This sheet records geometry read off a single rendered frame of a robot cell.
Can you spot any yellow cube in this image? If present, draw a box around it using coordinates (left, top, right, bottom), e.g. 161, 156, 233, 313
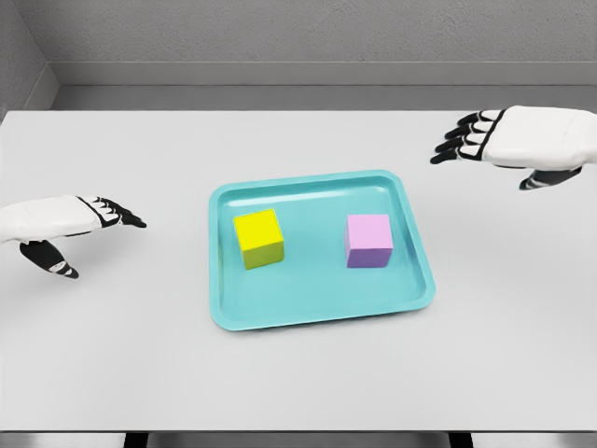
232, 208, 285, 271

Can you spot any pink cube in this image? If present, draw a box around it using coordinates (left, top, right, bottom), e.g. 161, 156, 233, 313
344, 214, 393, 270

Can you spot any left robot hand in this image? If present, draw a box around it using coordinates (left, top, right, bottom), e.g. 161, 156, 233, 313
0, 194, 148, 281

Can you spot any teal tray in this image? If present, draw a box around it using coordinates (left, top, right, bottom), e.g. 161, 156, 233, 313
206, 169, 437, 333

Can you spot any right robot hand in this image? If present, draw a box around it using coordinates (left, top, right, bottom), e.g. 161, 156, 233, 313
429, 105, 597, 191

